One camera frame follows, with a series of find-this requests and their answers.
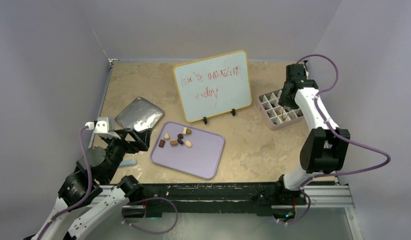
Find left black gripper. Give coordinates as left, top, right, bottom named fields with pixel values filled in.
left=102, top=126, right=151, bottom=182

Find silver metal box lid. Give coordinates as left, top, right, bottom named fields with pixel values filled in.
left=115, top=97, right=165, bottom=132

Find lilac plastic tray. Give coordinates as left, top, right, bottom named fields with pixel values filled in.
left=150, top=121, right=225, bottom=179

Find metal tweezers black tips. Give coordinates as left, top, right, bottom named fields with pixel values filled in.
left=280, top=108, right=288, bottom=122

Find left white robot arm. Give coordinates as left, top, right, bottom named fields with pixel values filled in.
left=27, top=128, right=153, bottom=240

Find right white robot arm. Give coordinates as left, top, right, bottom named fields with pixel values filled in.
left=274, top=63, right=350, bottom=204

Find brown rectangular chocolate bar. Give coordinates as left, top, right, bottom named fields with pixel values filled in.
left=158, top=139, right=166, bottom=148

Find white teardrop chocolate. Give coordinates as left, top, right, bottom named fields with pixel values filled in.
left=163, top=133, right=171, bottom=141

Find caramel square chocolate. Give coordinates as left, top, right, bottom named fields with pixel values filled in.
left=169, top=140, right=179, bottom=146

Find light blue marker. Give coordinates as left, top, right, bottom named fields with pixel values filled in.
left=119, top=159, right=138, bottom=167

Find yellow framed whiteboard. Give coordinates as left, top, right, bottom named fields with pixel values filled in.
left=172, top=50, right=253, bottom=123

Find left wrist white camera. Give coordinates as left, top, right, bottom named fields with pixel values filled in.
left=85, top=116, right=121, bottom=139

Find lower purple cable loop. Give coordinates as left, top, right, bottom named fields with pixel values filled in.
left=121, top=197, right=179, bottom=235

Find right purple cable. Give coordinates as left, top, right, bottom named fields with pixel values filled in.
left=296, top=54, right=392, bottom=190

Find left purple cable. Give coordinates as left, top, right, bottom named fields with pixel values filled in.
left=36, top=125, right=94, bottom=240

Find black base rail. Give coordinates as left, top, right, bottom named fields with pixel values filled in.
left=129, top=181, right=307, bottom=219

